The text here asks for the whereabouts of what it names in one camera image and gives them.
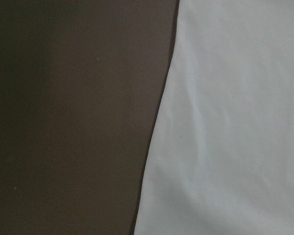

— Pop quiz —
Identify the white long-sleeve cat shirt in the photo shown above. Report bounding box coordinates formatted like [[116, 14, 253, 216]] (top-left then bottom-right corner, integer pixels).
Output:
[[134, 0, 294, 235]]

